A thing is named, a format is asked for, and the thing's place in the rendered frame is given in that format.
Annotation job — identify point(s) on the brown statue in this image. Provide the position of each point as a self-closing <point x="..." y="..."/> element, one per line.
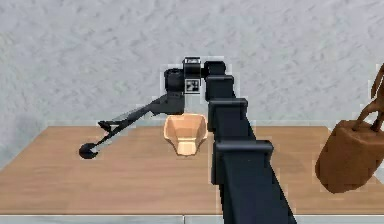
<point x="350" y="153"/>

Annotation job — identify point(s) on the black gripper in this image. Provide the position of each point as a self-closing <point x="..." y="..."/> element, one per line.
<point x="174" y="90"/>

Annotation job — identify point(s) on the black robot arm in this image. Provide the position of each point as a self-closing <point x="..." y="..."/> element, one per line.
<point x="240" y="160"/>

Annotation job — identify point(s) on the tan bowl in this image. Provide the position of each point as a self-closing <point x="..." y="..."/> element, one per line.
<point x="185" y="133"/>

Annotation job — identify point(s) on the wooden table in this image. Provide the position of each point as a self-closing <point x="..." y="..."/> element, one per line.
<point x="133" y="180"/>

